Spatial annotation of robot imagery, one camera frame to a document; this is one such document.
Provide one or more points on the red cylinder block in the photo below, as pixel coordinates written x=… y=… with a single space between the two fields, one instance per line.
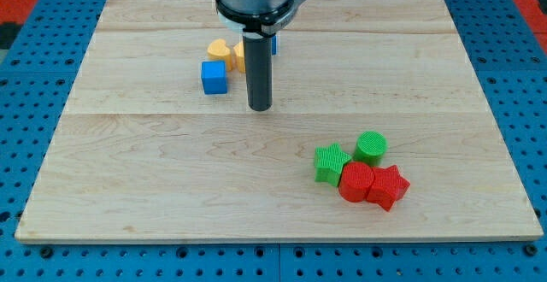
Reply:
x=355 y=182

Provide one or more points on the blue block behind tool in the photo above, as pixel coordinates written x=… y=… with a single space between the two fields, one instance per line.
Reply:
x=274 y=45

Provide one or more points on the green cylinder block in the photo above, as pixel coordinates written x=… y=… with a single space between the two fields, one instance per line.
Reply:
x=370 y=148

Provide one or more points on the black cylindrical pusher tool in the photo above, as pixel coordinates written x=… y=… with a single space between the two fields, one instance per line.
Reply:
x=258 y=70

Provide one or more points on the yellow heart block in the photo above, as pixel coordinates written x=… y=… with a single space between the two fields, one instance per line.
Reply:
x=219 y=51

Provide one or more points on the wooden board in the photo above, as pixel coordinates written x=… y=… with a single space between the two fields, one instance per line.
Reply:
x=141 y=155

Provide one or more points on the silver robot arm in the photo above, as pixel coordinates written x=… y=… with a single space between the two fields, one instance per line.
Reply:
x=257 y=19

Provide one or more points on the blue cube block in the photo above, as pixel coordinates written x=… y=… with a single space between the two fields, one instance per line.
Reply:
x=213 y=77

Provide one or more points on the green star block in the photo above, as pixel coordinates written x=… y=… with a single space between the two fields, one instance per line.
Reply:
x=329 y=163

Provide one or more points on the yellow block behind tool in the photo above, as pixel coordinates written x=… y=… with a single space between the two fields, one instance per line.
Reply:
x=238 y=50

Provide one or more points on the red star block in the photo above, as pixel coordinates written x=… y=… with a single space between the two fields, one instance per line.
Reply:
x=388 y=187

